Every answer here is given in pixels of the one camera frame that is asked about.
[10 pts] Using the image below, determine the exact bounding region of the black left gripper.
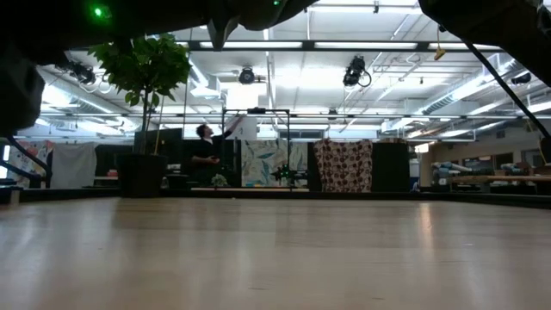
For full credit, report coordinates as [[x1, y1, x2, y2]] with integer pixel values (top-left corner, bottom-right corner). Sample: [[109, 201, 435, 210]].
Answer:
[[206, 0, 320, 52]]

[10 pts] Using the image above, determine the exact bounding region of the black ceiling spotlight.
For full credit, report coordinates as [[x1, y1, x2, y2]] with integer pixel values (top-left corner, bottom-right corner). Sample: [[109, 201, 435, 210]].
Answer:
[[342, 54, 373, 89], [67, 61, 97, 86], [238, 66, 257, 86]]

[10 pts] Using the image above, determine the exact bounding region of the person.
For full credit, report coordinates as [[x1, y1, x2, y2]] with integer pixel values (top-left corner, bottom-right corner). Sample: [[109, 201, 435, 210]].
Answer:
[[189, 115, 245, 187]]

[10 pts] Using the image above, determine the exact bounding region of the black partition panel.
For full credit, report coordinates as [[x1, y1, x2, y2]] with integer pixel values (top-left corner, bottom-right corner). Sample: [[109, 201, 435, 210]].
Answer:
[[371, 141, 411, 193], [133, 127, 184, 164]]

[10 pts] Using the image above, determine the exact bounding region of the leaf patterned cloth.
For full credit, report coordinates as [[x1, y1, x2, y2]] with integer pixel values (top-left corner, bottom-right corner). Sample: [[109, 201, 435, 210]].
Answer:
[[239, 139, 309, 189]]

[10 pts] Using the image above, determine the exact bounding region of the small green plant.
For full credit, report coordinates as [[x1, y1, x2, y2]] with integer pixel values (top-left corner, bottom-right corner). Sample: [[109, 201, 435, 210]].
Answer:
[[209, 172, 230, 189]]

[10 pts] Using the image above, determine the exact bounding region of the green potted plant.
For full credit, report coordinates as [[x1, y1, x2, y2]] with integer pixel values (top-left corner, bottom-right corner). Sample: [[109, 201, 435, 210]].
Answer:
[[87, 33, 194, 200]]

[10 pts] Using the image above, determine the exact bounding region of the brown dotted cloth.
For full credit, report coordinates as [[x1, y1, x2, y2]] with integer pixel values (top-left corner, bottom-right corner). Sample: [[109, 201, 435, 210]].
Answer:
[[313, 138, 375, 194]]

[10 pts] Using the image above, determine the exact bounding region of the white hanging cloth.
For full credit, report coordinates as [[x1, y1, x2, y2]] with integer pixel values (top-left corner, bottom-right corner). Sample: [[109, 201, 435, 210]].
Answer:
[[50, 142, 98, 190]]

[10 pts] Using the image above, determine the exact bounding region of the yellow hanging plug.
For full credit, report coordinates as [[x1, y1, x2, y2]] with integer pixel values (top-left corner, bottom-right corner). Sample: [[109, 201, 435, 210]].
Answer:
[[433, 25, 448, 62]]

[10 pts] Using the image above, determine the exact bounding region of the colourful hanging cloth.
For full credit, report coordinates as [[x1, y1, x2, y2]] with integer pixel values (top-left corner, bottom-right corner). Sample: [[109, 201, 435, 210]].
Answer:
[[7, 139, 56, 189]]

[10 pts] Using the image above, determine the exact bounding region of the distant wooden table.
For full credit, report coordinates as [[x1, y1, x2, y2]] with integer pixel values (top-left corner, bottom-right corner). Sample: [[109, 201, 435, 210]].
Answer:
[[447, 173, 551, 195]]

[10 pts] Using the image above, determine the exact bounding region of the black distant station frame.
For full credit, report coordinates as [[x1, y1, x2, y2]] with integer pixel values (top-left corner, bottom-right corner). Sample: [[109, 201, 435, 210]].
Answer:
[[221, 106, 292, 190]]

